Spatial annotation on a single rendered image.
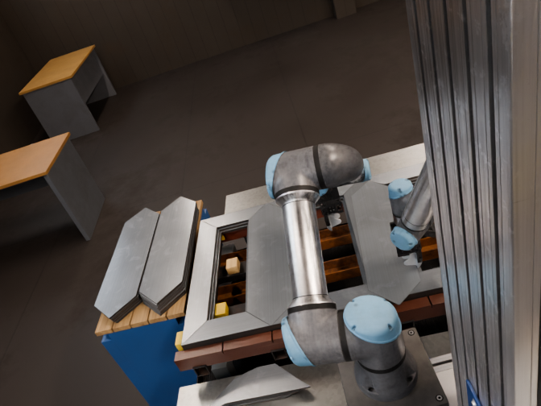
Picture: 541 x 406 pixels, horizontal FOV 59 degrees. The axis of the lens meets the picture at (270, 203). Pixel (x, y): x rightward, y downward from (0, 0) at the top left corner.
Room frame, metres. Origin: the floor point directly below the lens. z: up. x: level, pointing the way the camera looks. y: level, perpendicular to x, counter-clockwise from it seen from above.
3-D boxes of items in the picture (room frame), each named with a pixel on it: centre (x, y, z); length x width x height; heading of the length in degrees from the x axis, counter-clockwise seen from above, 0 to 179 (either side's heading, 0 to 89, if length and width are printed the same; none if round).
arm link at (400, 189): (1.19, -0.40, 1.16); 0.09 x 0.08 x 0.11; 36
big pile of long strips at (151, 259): (1.88, 0.60, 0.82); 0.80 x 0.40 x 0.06; 170
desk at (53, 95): (6.90, 2.04, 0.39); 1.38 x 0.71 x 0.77; 174
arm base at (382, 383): (0.71, -0.12, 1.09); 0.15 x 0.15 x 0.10
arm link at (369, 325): (0.72, -0.12, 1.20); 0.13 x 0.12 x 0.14; 74
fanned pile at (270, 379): (1.07, 0.27, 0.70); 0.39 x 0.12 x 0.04; 80
